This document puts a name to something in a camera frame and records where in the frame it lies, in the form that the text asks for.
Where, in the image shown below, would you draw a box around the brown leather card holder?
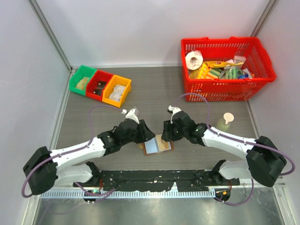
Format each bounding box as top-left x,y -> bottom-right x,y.
138,137 -> 174,155

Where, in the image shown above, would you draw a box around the gold card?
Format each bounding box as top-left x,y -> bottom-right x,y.
156,134 -> 172,151

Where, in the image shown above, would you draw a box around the silver white card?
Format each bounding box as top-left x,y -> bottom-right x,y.
109,93 -> 122,102

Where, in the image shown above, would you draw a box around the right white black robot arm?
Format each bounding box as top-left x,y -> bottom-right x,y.
162,107 -> 287,187

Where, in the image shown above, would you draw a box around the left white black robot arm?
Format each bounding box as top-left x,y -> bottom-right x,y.
22,119 -> 155,198

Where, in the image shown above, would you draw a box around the silver card in yellow bin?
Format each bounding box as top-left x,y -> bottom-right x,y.
113,85 -> 126,92

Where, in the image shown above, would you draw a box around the black cards in red bin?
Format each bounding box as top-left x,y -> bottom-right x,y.
93,82 -> 107,96

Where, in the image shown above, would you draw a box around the gold cards in green bin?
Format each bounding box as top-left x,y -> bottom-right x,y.
75,77 -> 90,90

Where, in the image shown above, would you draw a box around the green bottle white cap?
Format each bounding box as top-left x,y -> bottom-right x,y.
216,112 -> 234,132

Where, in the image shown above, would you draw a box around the yellow plastic bin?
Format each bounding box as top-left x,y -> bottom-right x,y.
102,75 -> 131,108

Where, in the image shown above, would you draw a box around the yellow snack packets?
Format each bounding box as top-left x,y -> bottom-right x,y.
189,61 -> 227,79

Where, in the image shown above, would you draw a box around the red plastic bin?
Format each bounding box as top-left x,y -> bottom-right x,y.
86,70 -> 113,102

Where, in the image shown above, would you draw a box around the white tape roll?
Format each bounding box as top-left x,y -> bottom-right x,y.
185,50 -> 203,70

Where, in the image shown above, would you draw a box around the green plastic bin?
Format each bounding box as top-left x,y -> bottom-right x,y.
69,65 -> 97,96

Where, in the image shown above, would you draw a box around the green white package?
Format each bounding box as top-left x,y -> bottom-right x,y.
219,67 -> 244,79

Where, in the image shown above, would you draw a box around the blue white package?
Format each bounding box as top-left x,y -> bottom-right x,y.
237,68 -> 254,79

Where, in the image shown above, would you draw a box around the red shopping basket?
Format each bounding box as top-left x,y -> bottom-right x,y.
181,37 -> 276,102

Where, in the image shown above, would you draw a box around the white pink box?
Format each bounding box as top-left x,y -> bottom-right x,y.
226,55 -> 247,66

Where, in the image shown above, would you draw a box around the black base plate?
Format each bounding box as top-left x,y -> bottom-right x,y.
80,170 -> 240,192

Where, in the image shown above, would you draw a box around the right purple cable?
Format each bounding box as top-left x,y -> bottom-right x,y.
173,93 -> 295,206

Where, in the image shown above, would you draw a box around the purple cable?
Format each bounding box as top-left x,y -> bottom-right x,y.
173,93 -> 295,206
21,105 -> 125,210

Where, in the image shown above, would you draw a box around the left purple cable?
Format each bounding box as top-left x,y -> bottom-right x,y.
21,105 -> 125,210

